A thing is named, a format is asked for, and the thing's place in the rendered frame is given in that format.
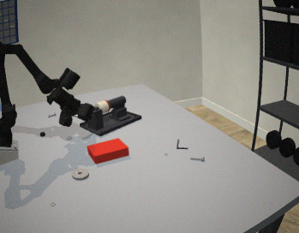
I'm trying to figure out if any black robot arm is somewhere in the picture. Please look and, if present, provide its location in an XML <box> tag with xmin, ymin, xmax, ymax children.
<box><xmin>0</xmin><ymin>42</ymin><xmax>81</xmax><ymax>147</ymax></box>

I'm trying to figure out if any red rectangular block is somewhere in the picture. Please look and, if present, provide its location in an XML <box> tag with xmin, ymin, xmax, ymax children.
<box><xmin>87</xmin><ymin>138</ymin><xmax>129</xmax><ymax>164</ymax></box>

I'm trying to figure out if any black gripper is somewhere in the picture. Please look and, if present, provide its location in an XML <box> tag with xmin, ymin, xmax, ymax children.
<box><xmin>59</xmin><ymin>94</ymin><xmax>94</xmax><ymax>122</ymax></box>

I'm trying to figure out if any grey flat washer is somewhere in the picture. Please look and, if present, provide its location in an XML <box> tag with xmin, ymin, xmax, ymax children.
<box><xmin>72</xmin><ymin>169</ymin><xmax>89</xmax><ymax>180</ymax></box>

